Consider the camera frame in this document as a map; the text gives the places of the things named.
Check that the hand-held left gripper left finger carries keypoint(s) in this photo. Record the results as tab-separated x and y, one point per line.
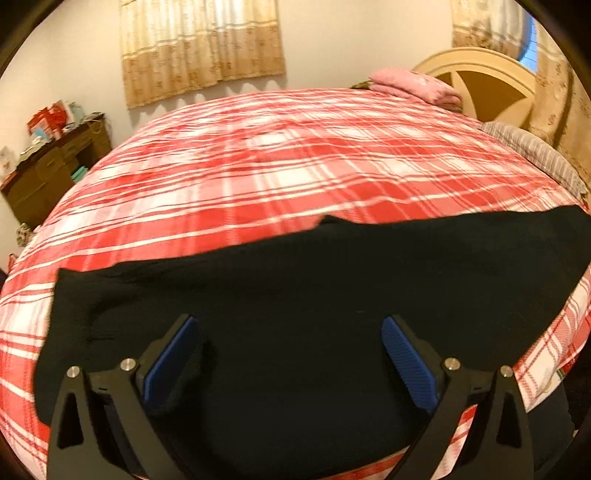
168	364

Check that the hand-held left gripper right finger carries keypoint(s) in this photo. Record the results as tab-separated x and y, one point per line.
408	364

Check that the black pants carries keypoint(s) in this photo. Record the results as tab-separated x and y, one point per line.
300	300

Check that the floral shopping bag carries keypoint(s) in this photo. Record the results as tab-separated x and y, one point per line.
25	233

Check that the teal box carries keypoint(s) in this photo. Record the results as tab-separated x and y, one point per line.
79	174

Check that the brown wooden desk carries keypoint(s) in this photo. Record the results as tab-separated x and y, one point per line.
46	177

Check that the red plaid bed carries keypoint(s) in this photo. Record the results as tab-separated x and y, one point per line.
277	161

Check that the striped pillow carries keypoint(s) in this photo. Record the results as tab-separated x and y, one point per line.
540	154

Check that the white greeting card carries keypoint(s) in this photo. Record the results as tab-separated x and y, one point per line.
6	161

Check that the red gift bag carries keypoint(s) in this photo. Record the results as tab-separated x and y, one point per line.
46	120

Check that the folded pink blanket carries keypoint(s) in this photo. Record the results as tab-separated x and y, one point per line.
415	87

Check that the dark object behind pink blanket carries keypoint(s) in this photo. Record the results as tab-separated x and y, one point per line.
361	84

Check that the cream wooden headboard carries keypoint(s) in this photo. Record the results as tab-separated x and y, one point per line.
491	92

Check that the beige floral curtain panel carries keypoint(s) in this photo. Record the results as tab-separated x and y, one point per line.
561	101
489	25

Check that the beige floral window curtain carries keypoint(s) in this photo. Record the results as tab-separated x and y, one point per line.
203	50

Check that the window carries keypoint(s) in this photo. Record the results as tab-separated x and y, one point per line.
530	50

